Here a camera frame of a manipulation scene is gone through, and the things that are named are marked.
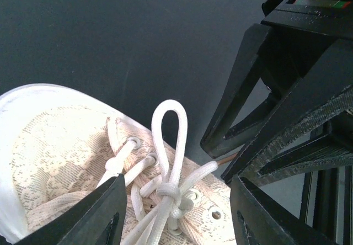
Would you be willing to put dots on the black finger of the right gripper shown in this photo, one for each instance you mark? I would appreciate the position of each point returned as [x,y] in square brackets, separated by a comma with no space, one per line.
[221,136]
[324,93]

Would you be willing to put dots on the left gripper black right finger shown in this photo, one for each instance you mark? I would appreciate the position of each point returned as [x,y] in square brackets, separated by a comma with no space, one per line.
[258,219]

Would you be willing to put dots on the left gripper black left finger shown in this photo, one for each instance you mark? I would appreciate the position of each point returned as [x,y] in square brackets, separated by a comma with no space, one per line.
[96,219]

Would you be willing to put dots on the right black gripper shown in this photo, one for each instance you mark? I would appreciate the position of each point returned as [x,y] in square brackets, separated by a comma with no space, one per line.
[306,37]

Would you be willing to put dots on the beige sneaker shoe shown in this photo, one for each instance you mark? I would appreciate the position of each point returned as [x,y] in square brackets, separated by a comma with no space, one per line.
[54,148]

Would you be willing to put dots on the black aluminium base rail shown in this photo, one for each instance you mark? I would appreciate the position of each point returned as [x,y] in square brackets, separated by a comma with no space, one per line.
[327,203]

